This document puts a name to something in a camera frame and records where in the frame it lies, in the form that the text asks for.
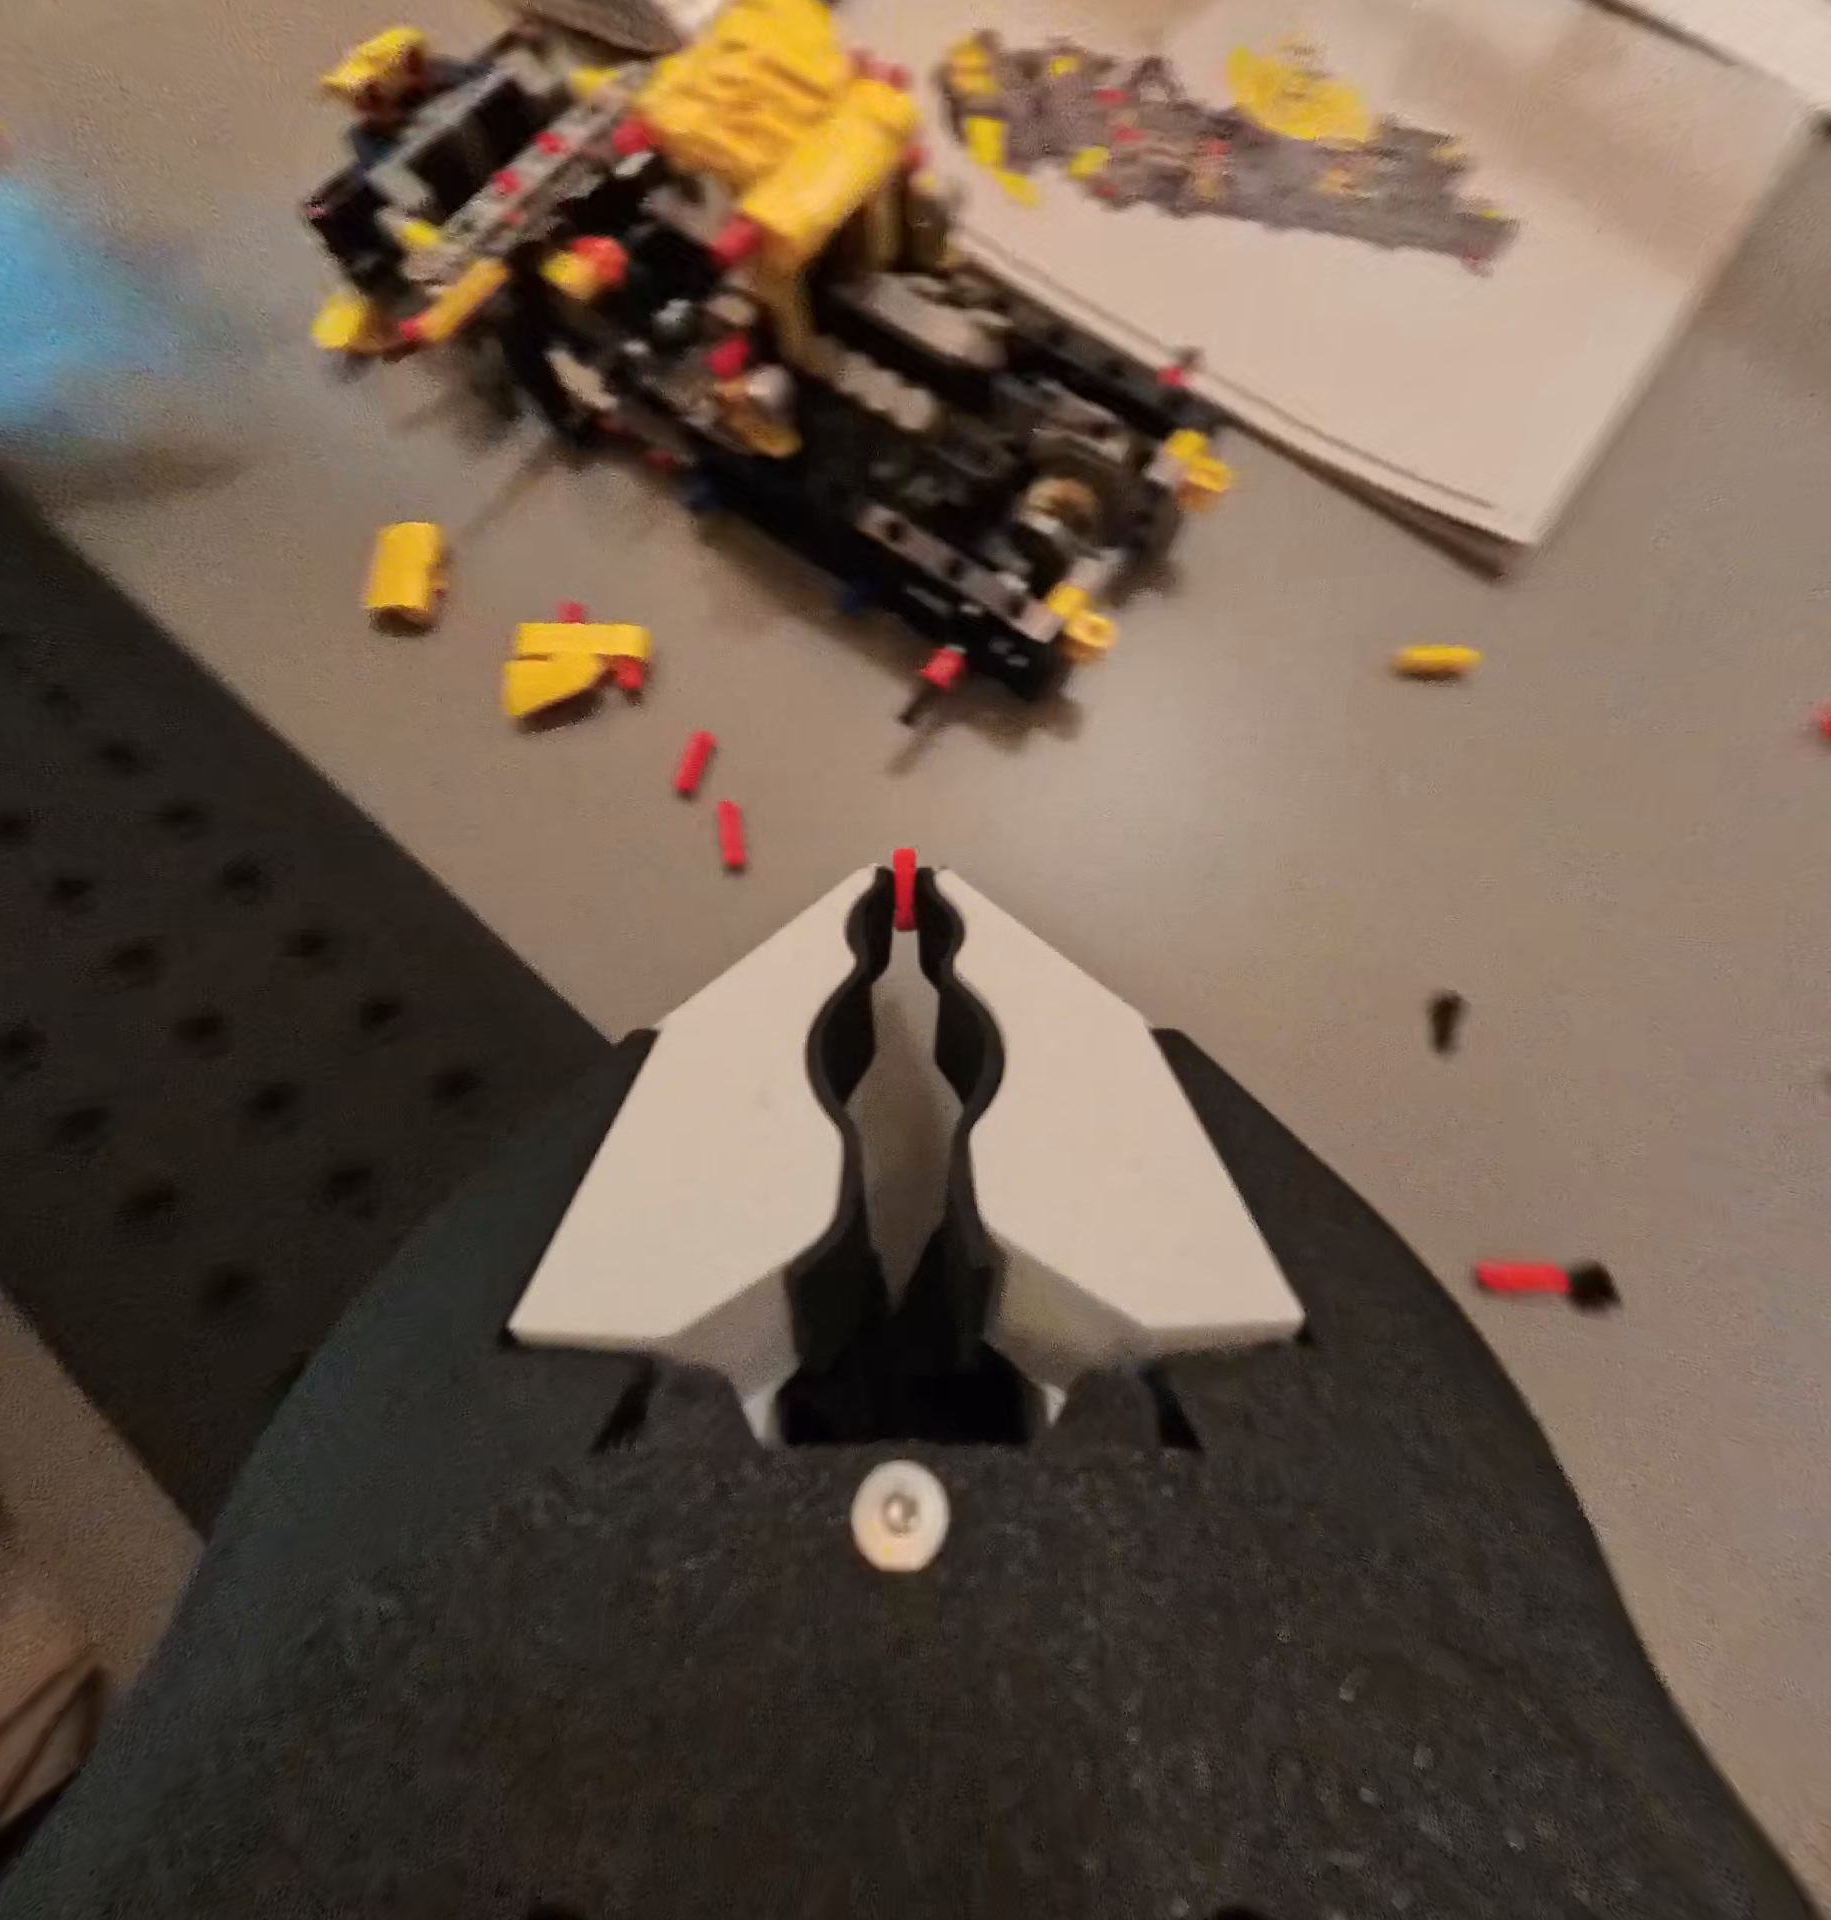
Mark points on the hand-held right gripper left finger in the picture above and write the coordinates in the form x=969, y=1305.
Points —
x=677, y=1201

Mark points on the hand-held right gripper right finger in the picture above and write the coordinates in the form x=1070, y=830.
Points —
x=1141, y=1201

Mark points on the small red lego pin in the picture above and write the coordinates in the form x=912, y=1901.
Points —
x=906, y=886

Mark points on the yellow lego beam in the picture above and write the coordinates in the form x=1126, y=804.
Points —
x=578, y=660

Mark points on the lego car chassis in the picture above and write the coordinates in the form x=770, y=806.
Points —
x=796, y=300

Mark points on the small black lego piece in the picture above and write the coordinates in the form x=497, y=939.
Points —
x=1446, y=1021

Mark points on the red lego axle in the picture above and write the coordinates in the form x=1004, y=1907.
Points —
x=1521, y=1278

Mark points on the black lego connector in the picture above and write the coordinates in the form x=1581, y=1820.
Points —
x=1595, y=1287

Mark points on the yellow lego pin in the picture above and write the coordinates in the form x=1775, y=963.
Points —
x=1438, y=660

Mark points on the yellow lego block piece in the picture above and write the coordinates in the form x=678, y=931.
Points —
x=407, y=571

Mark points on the lego instruction booklet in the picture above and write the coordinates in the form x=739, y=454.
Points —
x=1380, y=346

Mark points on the black dotted floor mat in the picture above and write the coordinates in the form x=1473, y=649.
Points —
x=227, y=976

